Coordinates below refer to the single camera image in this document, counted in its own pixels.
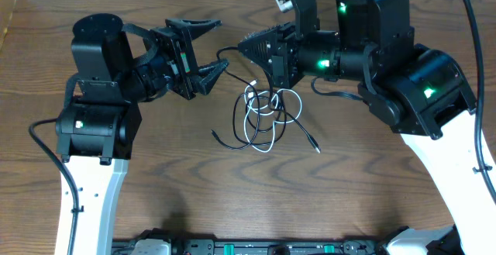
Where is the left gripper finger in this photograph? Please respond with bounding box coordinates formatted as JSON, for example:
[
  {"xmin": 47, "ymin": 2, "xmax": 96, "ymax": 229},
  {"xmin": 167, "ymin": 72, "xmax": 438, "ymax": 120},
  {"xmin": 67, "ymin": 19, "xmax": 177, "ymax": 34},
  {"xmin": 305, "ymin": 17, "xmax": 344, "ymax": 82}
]
[
  {"xmin": 165, "ymin": 19, "xmax": 222, "ymax": 40},
  {"xmin": 191, "ymin": 59, "xmax": 229, "ymax": 95}
]

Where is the white USB cable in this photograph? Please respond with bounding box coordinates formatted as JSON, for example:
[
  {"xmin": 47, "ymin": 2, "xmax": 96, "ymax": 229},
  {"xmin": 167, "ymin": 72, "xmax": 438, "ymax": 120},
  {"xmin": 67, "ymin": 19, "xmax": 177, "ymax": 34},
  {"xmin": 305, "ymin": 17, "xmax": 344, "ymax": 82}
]
[{"xmin": 243, "ymin": 78, "xmax": 303, "ymax": 154}]

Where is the black USB cable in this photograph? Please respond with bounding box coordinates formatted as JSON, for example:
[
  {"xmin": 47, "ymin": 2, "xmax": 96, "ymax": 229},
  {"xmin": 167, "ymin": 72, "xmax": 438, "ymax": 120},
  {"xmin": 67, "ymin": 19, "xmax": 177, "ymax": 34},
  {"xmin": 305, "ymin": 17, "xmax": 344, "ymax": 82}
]
[{"xmin": 210, "ymin": 74, "xmax": 322, "ymax": 154}]

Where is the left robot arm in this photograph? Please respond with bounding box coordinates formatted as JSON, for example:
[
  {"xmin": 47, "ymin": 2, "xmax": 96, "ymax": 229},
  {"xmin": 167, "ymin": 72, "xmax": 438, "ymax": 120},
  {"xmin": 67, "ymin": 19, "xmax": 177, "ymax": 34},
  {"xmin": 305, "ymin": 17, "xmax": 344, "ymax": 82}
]
[{"xmin": 56, "ymin": 13, "xmax": 228, "ymax": 254}]

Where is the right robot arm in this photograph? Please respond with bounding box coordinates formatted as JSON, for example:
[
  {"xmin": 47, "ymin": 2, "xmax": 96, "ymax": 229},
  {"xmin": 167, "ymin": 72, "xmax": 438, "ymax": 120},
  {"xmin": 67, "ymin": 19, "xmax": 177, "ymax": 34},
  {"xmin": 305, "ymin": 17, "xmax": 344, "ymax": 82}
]
[{"xmin": 238, "ymin": 0, "xmax": 495, "ymax": 254}]

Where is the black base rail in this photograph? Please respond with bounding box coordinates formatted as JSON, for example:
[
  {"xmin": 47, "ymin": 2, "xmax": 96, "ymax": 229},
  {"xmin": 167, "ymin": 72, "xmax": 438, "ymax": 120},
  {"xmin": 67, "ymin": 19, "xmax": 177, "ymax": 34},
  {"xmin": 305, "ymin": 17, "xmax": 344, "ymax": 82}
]
[{"xmin": 110, "ymin": 228, "xmax": 383, "ymax": 255}]

